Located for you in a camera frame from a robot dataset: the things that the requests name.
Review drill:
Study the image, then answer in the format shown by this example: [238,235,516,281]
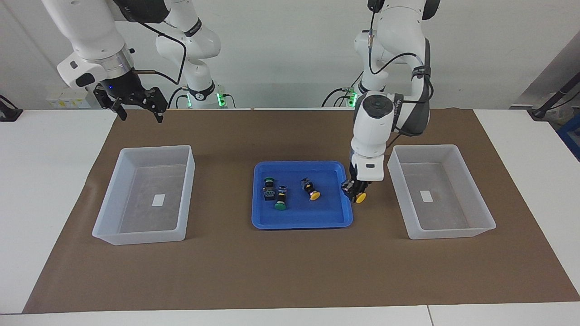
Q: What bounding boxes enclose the white socket boxes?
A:
[45,86,91,109]

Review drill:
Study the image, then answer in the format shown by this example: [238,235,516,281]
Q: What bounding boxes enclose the blue plastic tray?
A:
[251,161,353,230]

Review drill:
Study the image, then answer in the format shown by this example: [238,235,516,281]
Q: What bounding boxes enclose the translucent white plastic box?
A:
[387,144,497,240]
[92,145,196,245]

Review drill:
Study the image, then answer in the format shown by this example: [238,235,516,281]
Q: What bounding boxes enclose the brown paper mat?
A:
[23,108,580,314]

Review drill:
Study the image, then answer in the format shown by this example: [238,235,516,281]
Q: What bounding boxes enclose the black clamp object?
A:
[0,95,23,122]

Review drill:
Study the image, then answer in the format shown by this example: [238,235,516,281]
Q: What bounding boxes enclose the black pole stand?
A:
[531,72,580,119]

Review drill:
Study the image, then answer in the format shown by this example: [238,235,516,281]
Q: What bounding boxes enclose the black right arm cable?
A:
[135,22,188,86]

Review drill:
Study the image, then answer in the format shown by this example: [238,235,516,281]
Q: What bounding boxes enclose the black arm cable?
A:
[135,22,188,86]
[367,0,434,136]

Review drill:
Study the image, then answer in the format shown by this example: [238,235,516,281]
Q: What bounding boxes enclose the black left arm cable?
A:
[367,0,434,136]

